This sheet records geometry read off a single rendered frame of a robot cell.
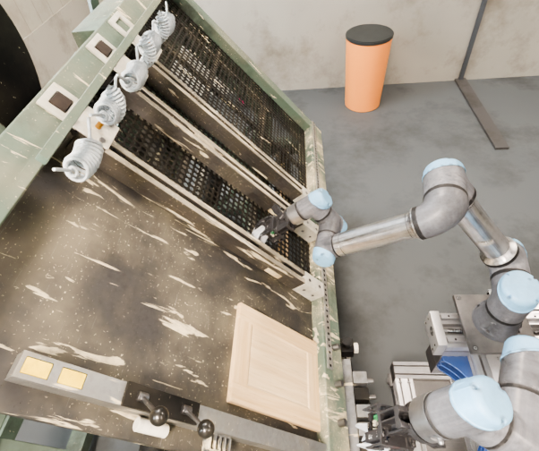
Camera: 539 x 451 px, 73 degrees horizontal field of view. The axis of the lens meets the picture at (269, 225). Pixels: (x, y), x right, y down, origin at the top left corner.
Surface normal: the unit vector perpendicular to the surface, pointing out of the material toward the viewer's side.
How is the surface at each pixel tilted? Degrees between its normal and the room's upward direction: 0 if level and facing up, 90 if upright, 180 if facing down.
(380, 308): 0
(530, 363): 9
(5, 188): 51
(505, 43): 90
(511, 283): 8
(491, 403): 28
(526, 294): 7
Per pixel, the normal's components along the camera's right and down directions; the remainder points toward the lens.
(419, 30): -0.05, 0.75
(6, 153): 0.72, -0.44
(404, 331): -0.09, -0.66
